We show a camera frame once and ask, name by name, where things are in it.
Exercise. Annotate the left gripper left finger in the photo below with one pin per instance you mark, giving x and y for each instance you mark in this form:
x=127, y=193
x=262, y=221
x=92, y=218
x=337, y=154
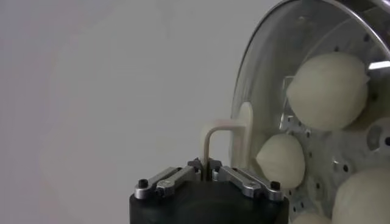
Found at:
x=170, y=182

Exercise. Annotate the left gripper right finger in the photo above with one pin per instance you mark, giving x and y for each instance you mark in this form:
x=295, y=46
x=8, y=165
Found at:
x=246, y=181

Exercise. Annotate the white steamed baozi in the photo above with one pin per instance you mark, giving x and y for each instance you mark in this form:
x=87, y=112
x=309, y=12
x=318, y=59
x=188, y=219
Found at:
x=362, y=198
x=310, y=219
x=281, y=161
x=329, y=91

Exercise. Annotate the round glass pot lid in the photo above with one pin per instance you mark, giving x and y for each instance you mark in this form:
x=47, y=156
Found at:
x=268, y=61

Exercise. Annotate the stainless steel steamer pot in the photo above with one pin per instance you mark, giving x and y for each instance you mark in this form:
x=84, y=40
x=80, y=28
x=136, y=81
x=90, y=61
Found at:
x=335, y=158

